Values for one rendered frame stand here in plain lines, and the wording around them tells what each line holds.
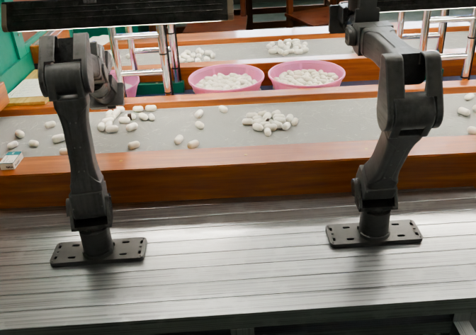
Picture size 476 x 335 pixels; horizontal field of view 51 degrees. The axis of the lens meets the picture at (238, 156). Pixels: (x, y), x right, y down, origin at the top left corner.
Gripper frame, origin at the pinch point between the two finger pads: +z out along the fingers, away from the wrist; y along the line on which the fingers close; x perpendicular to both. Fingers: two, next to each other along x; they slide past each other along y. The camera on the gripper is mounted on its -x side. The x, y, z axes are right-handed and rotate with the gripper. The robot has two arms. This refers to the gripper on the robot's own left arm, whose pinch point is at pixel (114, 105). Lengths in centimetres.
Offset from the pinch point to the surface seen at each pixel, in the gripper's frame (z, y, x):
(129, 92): 22.9, 1.0, -12.1
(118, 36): 3.6, -0.1, -23.4
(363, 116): 4, -73, 6
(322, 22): 184, -95, -117
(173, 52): 30.1, -13.2, -29.4
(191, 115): 9.7, -21.4, 1.3
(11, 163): -18.2, 20.3, 20.1
